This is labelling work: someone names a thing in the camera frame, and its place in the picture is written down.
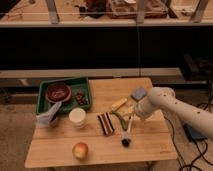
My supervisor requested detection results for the white black dish brush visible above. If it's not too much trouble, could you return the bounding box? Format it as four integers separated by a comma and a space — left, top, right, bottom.
121, 116, 134, 147

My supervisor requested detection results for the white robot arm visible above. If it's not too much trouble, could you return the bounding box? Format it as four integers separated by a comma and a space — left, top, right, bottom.
130, 87, 213, 140

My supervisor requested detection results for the purple bowl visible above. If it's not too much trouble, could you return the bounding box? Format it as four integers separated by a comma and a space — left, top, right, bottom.
45, 82, 72, 103

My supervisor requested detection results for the green cucumber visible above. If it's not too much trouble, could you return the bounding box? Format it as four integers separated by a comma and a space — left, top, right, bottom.
111, 112, 128, 131

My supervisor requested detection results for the blue grey sponge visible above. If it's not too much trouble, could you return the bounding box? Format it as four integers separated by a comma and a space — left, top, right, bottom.
131, 87, 147, 101

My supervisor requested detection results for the striped folded cloth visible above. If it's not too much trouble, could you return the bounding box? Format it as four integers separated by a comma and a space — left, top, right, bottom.
97, 113, 115, 136

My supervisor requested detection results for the wooden table board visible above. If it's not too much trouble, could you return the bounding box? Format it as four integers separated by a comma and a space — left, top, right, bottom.
25, 78, 177, 168

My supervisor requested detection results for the white cup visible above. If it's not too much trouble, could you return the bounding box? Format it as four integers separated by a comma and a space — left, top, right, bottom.
69, 108, 86, 128

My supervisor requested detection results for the dark red grape bunch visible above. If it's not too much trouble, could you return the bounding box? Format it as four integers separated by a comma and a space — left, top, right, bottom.
75, 91, 88, 105

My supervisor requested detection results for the green plastic tray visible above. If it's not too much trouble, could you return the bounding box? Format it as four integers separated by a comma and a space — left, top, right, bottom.
36, 77, 92, 114

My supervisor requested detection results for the red yellow apple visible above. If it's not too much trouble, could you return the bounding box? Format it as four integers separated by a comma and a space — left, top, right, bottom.
72, 142, 89, 160

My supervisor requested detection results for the black foot pedal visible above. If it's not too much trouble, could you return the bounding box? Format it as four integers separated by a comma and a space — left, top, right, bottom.
183, 124, 206, 141

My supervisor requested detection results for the black floor cable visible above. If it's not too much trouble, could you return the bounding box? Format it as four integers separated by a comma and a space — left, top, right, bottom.
163, 114, 213, 171

